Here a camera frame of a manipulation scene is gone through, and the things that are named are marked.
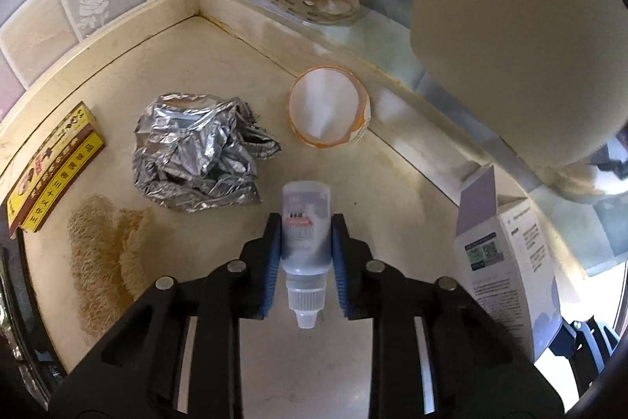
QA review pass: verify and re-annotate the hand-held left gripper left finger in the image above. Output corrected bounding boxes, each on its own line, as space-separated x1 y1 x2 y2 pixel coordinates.
49 213 285 419

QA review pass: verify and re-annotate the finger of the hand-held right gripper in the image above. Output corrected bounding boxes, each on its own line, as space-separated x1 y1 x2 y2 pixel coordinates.
553 317 620 397

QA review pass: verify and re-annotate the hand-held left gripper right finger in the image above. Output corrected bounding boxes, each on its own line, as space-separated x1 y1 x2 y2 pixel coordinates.
330 213 565 419

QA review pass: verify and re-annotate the small white plastic bottle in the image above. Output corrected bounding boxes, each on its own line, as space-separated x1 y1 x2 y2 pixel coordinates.
279 180 332 330

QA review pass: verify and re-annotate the white purple paper box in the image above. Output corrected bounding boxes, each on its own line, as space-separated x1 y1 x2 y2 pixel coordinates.
454 164 562 361

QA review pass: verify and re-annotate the crumpled aluminium foil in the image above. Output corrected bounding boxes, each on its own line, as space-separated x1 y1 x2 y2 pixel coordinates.
131 92 283 214

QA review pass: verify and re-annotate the white orange paper cup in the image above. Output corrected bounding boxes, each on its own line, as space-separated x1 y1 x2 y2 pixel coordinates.
288 66 371 149

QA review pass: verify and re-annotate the tan loofah scrubber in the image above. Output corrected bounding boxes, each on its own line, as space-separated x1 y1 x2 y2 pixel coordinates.
67 196 153 336

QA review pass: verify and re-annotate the red yellow seasoning box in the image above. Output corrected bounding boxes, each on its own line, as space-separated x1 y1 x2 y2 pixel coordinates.
6 101 106 239

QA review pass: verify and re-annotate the cream plastic spatula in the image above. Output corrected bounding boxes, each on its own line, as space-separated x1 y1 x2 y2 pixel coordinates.
409 0 628 167

